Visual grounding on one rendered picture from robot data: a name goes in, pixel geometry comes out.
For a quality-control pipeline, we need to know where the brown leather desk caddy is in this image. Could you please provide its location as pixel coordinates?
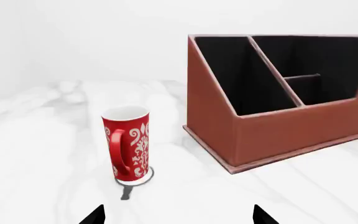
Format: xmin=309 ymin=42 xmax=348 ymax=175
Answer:
xmin=182 ymin=34 xmax=358 ymax=175

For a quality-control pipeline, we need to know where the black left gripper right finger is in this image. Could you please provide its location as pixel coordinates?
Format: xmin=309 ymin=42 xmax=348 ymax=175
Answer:
xmin=253 ymin=203 xmax=280 ymax=224

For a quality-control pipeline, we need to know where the grey round coaster with tab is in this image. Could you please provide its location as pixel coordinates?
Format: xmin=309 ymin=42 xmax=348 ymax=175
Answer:
xmin=115 ymin=166 xmax=155 ymax=201

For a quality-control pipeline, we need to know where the red patterned tall mug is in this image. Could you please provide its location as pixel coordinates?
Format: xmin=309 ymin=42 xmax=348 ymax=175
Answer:
xmin=101 ymin=105 xmax=151 ymax=182

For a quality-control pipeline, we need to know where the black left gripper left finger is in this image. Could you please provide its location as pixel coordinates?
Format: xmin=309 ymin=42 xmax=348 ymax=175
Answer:
xmin=78 ymin=203 xmax=106 ymax=224

